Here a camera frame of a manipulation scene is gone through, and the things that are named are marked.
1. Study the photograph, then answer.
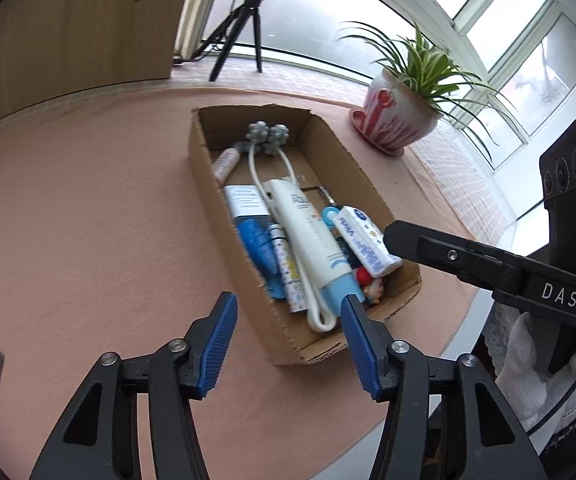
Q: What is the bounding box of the cartoon doll keychain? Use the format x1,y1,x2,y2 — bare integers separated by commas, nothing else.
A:
354,266,384,306

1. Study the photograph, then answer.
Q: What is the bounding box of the patterned lighter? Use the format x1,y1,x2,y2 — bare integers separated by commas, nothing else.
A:
268,222,306,313

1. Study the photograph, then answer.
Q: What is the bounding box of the white blue lotion tube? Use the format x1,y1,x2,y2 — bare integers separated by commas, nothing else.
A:
266,179,365,318

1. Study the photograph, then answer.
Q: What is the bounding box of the patterned tissue pack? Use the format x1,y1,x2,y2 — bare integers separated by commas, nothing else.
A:
332,206,403,278

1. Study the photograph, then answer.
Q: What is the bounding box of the blue phone stand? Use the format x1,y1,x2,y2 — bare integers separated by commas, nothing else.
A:
237,218,286,300

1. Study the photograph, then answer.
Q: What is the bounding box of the small pink bottle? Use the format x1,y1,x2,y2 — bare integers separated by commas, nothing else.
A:
211,141,243,185

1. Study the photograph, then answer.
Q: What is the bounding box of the white massager with grey balls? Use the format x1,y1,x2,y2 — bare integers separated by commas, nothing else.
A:
245,122,337,334

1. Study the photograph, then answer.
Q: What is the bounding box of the white usb charger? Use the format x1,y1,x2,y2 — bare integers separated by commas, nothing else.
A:
223,184,271,228

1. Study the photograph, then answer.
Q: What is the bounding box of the black gel pen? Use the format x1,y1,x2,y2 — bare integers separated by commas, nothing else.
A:
317,185,337,207

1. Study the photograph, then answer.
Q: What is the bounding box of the white gloved right hand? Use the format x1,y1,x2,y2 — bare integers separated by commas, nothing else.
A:
488,308,576,434

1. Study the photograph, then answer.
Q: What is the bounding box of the red white ceramic pot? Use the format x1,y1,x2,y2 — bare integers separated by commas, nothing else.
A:
350,68,440,157

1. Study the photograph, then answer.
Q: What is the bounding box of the spider plant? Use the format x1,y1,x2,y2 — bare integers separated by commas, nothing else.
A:
340,20,520,142

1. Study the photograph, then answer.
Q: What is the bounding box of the black tripod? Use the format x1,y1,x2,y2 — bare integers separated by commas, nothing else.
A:
190,0,263,82

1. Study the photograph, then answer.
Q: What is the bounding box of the light wooden board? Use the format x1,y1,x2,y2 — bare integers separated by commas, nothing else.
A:
0,0,184,118

